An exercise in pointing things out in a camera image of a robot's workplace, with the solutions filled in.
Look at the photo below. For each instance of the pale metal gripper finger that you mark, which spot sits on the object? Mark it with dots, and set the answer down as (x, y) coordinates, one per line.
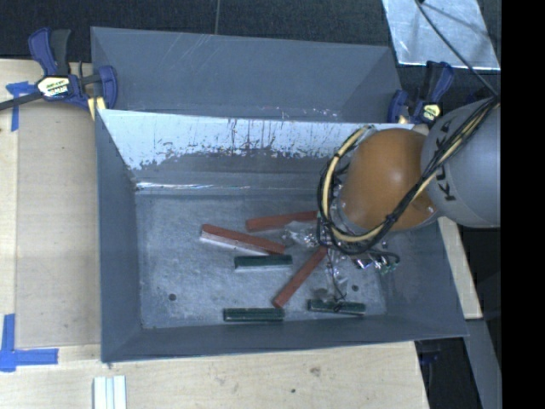
(339, 271)
(303, 237)

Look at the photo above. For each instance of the red-brown flat block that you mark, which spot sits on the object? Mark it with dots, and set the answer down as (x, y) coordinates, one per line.
(300, 277)
(242, 237)
(277, 221)

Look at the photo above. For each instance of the dark green flat block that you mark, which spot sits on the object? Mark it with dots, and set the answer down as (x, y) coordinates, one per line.
(254, 315)
(263, 262)
(323, 306)

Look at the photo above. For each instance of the grey metal bin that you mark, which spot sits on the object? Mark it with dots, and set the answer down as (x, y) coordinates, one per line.
(191, 271)

